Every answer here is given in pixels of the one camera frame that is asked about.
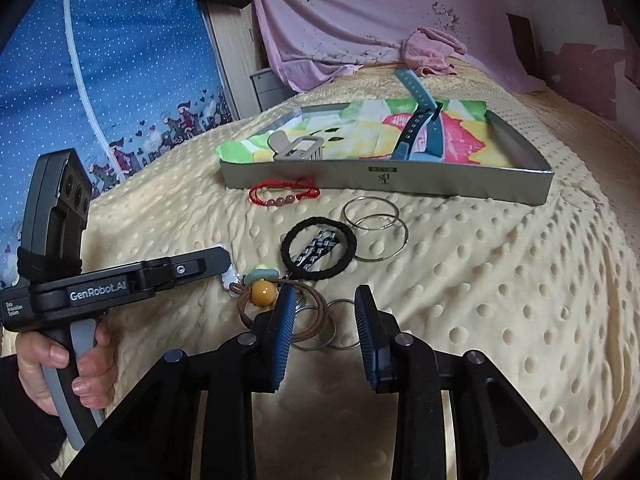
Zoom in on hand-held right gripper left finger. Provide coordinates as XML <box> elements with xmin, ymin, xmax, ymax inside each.
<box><xmin>60</xmin><ymin>284</ymin><xmax>301</xmax><ymax>480</ymax></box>

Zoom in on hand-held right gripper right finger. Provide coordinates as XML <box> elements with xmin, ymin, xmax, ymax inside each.
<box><xmin>354</xmin><ymin>285</ymin><xmax>583</xmax><ymax>480</ymax></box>

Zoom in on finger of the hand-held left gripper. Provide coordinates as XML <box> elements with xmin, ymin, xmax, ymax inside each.
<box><xmin>125</xmin><ymin>246</ymin><xmax>234</xmax><ymax>295</ymax></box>

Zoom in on small silver ring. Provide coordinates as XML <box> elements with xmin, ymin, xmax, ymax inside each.
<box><xmin>291</xmin><ymin>305</ymin><xmax>337</xmax><ymax>353</ymax></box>
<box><xmin>322</xmin><ymin>298</ymin><xmax>360</xmax><ymax>352</ymax></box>

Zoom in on brown elastic hair tie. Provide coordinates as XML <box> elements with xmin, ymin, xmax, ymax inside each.
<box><xmin>287</xmin><ymin>284</ymin><xmax>333</xmax><ymax>346</ymax></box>

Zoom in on yellow bead hair tie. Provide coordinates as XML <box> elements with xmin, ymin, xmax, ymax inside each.
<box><xmin>237</xmin><ymin>280</ymin><xmax>281</xmax><ymax>331</ymax></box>

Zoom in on teal flower ornament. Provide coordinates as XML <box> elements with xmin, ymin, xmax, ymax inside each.
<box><xmin>241</xmin><ymin>267</ymin><xmax>278</xmax><ymax>286</ymax></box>

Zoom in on large silver bangle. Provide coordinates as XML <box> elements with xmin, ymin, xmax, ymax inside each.
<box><xmin>351</xmin><ymin>213</ymin><xmax>410</xmax><ymax>262</ymax></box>
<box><xmin>342</xmin><ymin>197</ymin><xmax>401</xmax><ymax>231</ymax></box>

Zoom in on black hair tie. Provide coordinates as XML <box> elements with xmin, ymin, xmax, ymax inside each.
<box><xmin>281</xmin><ymin>218</ymin><xmax>357</xmax><ymax>277</ymax></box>

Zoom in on black white patterned hair clip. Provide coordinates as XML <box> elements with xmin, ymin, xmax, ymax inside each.
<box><xmin>291</xmin><ymin>228</ymin><xmax>337</xmax><ymax>267</ymax></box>

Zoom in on red string bracelet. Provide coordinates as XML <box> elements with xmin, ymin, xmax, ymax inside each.
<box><xmin>248</xmin><ymin>174</ymin><xmax>321</xmax><ymax>209</ymax></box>

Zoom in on grey metal tray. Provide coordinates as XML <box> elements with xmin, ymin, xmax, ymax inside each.
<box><xmin>218</xmin><ymin>101</ymin><xmax>555</xmax><ymax>206</ymax></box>

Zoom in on person's left hand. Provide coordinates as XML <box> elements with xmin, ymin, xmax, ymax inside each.
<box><xmin>15</xmin><ymin>321</ymin><xmax>117</xmax><ymax>416</ymax></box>

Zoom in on yellow dotted blanket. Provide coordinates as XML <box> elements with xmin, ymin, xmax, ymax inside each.
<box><xmin>50</xmin><ymin>55</ymin><xmax>640</xmax><ymax>480</ymax></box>

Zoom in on grey drawer cabinet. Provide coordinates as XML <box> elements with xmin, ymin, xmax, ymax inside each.
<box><xmin>250</xmin><ymin>66</ymin><xmax>296</xmax><ymax>113</ymax></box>

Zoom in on colourful printed cloth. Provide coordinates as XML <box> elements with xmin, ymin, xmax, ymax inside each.
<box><xmin>216</xmin><ymin>97</ymin><xmax>488</xmax><ymax>166</ymax></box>

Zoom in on wooden wardrobe side panel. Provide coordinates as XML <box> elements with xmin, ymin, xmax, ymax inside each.
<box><xmin>197</xmin><ymin>0</ymin><xmax>271</xmax><ymax>121</ymax></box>

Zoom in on blue dotted wardrobe cover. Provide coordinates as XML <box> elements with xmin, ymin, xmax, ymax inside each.
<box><xmin>0</xmin><ymin>0</ymin><xmax>236</xmax><ymax>281</ymax></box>

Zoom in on navy watch band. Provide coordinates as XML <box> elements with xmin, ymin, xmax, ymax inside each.
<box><xmin>391</xmin><ymin>101</ymin><xmax>444</xmax><ymax>163</ymax></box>

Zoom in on pink sheet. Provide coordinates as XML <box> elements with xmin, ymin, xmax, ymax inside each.
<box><xmin>247</xmin><ymin>0</ymin><xmax>546</xmax><ymax>93</ymax></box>

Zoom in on pink towel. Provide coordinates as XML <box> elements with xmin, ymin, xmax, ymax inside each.
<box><xmin>400</xmin><ymin>27</ymin><xmax>468</xmax><ymax>78</ymax></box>

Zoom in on teal watch strap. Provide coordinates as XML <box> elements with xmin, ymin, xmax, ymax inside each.
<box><xmin>393</xmin><ymin>68</ymin><xmax>447</xmax><ymax>158</ymax></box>

